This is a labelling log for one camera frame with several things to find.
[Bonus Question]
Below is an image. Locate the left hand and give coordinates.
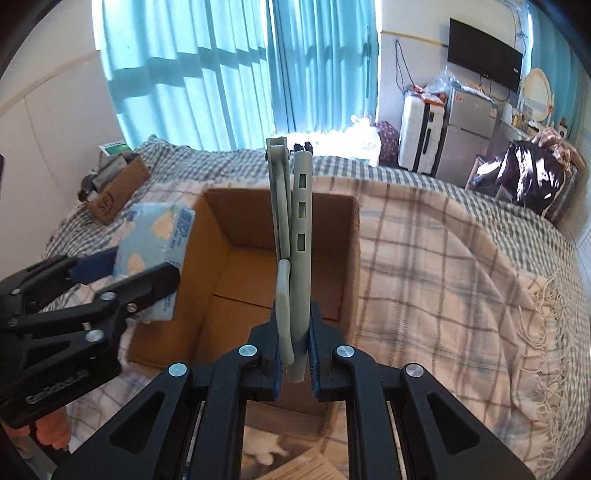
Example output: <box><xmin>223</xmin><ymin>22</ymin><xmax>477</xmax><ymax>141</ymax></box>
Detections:
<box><xmin>4</xmin><ymin>407</ymin><xmax>73</xmax><ymax>452</ymax></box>

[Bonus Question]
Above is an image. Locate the green white box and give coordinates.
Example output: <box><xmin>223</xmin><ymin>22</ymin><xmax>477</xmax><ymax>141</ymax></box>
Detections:
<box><xmin>99</xmin><ymin>141</ymin><xmax>131</xmax><ymax>157</ymax></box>

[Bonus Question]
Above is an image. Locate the large open cardboard box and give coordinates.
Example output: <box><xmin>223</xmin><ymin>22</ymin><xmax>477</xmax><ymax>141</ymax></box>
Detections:
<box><xmin>126</xmin><ymin>186</ymin><xmax>363</xmax><ymax>455</ymax></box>

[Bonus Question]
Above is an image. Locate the blue tissue pack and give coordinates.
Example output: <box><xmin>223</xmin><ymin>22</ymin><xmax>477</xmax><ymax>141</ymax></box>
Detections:
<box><xmin>112</xmin><ymin>201</ymin><xmax>198</xmax><ymax>323</ymax></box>

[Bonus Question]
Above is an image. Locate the black wall television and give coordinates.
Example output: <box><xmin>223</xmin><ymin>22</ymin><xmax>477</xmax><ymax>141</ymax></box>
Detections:
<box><xmin>448</xmin><ymin>19</ymin><xmax>523</xmax><ymax>93</ymax></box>

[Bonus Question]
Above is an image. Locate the small brown cardboard box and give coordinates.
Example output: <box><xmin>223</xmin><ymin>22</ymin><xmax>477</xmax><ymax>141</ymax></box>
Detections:
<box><xmin>78</xmin><ymin>152</ymin><xmax>150</xmax><ymax>225</ymax></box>

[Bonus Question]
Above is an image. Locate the white suitcase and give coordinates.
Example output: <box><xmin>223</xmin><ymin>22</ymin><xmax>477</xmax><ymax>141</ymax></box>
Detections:
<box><xmin>398</xmin><ymin>93</ymin><xmax>445</xmax><ymax>175</ymax></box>

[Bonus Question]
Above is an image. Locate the grey checked bed sheet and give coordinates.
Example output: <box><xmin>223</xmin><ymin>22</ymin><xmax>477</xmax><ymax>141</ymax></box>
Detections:
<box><xmin>43</xmin><ymin>135</ymin><xmax>578</xmax><ymax>296</ymax></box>

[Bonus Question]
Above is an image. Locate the plaid beige blanket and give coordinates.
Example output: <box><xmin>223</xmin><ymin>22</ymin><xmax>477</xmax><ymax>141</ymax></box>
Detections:
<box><xmin>67</xmin><ymin>177</ymin><xmax>588</xmax><ymax>479</ymax></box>

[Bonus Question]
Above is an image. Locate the dark jacket on chair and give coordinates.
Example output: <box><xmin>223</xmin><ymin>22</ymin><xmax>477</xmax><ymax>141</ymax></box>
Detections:
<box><xmin>468</xmin><ymin>141</ymin><xmax>569</xmax><ymax>216</ymax></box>

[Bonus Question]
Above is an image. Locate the silver mini fridge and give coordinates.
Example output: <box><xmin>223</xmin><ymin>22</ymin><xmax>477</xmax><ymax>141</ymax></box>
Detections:
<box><xmin>435</xmin><ymin>87</ymin><xmax>498</xmax><ymax>188</ymax></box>

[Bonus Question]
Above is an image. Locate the oval vanity mirror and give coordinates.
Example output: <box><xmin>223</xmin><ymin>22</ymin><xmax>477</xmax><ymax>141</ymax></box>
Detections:
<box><xmin>521</xmin><ymin>68</ymin><xmax>554</xmax><ymax>123</ymax></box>

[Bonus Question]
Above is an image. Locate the turquoise curtain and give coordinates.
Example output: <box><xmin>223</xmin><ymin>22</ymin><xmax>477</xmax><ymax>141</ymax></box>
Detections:
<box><xmin>528</xmin><ymin>1</ymin><xmax>589</xmax><ymax>142</ymax></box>
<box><xmin>92</xmin><ymin>1</ymin><xmax>379</xmax><ymax>151</ymax></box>

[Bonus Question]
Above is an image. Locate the grey-green plastic hanger clip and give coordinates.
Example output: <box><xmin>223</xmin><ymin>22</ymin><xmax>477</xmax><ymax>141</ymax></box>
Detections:
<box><xmin>266</xmin><ymin>137</ymin><xmax>314</xmax><ymax>383</ymax></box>

